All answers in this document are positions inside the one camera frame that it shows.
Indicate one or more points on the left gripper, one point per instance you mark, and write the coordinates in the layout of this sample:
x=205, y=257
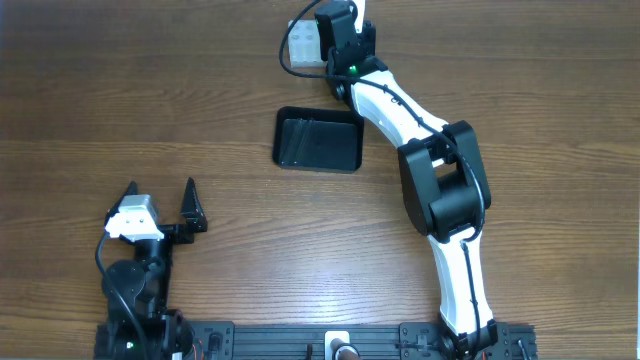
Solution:
x=177, y=235

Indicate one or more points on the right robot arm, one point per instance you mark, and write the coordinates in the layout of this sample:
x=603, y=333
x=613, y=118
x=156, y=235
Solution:
x=385, y=112

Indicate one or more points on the black tray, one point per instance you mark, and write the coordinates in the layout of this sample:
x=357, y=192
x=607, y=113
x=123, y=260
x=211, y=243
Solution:
x=335, y=147

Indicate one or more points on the white test tube rack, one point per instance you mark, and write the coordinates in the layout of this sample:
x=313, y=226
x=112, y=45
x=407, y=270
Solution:
x=302, y=45

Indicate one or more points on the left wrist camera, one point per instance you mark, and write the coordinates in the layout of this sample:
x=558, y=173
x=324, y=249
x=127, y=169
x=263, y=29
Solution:
x=134, y=220

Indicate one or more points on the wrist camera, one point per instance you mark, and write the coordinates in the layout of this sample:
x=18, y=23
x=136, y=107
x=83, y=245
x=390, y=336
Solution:
x=134, y=220
x=360, y=9

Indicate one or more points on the mounting rail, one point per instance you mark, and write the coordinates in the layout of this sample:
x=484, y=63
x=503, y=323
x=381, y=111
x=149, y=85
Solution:
x=280, y=342

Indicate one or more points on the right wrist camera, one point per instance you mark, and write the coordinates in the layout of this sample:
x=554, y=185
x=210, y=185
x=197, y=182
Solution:
x=360, y=9

